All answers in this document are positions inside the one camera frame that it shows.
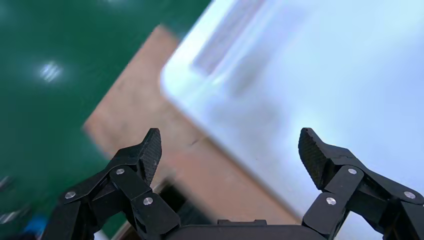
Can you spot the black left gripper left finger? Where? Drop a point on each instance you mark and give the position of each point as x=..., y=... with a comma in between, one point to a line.
x=132, y=185

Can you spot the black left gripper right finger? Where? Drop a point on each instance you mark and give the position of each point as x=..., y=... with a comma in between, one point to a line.
x=344, y=185

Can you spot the blue shoe cover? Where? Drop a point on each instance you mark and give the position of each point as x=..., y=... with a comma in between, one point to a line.
x=34, y=225

